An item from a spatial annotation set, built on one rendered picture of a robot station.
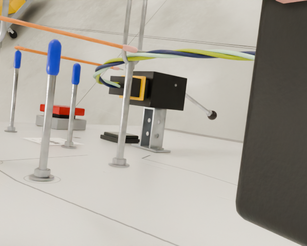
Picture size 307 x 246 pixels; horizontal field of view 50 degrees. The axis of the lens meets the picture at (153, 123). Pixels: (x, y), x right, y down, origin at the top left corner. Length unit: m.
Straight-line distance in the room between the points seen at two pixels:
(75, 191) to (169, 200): 0.05
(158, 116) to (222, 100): 1.59
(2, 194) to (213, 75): 1.99
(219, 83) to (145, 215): 1.92
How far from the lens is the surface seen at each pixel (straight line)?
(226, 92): 2.01
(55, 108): 0.52
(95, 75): 0.31
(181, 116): 1.99
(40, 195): 0.19
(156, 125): 0.39
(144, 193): 0.21
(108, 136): 0.44
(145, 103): 0.37
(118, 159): 0.27
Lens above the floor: 1.40
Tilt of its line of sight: 43 degrees down
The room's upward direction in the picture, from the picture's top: 35 degrees counter-clockwise
